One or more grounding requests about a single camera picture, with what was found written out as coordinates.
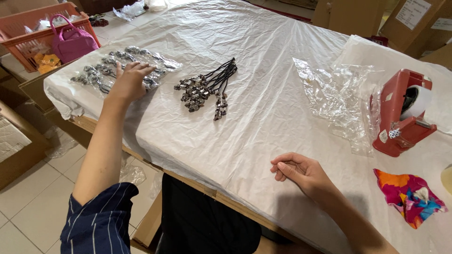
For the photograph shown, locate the person's right hand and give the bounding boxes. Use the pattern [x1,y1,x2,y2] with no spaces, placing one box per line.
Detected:
[270,152,340,204]

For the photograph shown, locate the person's left hand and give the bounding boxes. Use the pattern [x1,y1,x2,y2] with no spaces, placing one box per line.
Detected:
[107,62,158,105]

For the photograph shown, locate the crumpled clear plastic bag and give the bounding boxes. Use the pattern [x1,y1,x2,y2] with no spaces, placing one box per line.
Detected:
[112,0,147,22]

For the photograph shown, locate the pink handbag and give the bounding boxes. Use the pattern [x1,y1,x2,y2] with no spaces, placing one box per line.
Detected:
[49,14,100,64]

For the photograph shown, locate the yellow packets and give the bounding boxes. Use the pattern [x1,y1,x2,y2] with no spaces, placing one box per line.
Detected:
[33,52,61,75]

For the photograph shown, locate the clear plastic wrap on floor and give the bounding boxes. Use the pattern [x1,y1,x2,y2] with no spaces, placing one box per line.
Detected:
[119,163,147,186]

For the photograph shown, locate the brown cardboard box under table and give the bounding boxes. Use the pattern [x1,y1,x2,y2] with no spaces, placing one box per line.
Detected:
[18,59,93,149]

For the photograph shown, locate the white plastic table cover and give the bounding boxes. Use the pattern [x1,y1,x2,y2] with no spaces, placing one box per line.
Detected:
[43,0,452,254]

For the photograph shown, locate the orange plastic crate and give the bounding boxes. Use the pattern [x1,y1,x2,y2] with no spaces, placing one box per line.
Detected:
[0,1,101,73]

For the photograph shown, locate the cardboard box with white foam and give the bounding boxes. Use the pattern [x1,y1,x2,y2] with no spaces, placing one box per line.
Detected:
[0,100,51,191]

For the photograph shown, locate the low cardboard box by legs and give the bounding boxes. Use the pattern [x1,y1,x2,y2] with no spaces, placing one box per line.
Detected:
[130,190,164,254]

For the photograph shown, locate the navy striped shirt sleeve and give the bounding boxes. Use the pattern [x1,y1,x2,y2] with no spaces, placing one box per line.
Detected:
[60,182,140,254]

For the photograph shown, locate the black trousers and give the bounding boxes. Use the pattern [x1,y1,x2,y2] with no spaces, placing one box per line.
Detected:
[155,173,262,254]

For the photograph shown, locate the pile of clear plastic bags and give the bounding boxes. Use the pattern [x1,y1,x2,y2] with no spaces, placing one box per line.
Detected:
[292,57,384,158]

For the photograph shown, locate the plain cardboard box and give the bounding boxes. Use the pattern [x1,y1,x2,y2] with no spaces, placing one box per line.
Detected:
[312,0,386,38]

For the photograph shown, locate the large translucent plastic sheet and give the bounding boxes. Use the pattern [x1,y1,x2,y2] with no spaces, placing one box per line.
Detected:
[331,34,452,135]

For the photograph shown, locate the red tape dispenser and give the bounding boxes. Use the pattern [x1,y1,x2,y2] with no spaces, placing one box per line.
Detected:
[369,68,438,158]

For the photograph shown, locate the cardboard box with white label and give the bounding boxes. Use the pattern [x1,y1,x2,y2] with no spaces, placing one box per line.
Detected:
[379,0,452,59]

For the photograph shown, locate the white tape roll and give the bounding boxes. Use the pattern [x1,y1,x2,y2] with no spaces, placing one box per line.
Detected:
[400,84,433,121]

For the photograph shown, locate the colourful floral cloth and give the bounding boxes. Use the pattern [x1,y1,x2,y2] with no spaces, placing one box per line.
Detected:
[373,168,448,230]

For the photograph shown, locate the pale yellow object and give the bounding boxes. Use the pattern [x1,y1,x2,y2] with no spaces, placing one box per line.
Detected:
[440,165,452,195]

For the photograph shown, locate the row of bagged bracelets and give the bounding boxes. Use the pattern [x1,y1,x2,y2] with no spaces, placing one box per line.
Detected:
[69,45,184,95]

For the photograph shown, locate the bundle of black cord bracelets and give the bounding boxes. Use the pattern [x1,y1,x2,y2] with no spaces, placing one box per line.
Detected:
[173,57,238,122]

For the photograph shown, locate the dark bracelets on floor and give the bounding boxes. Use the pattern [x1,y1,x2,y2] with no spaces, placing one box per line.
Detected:
[88,13,109,28]

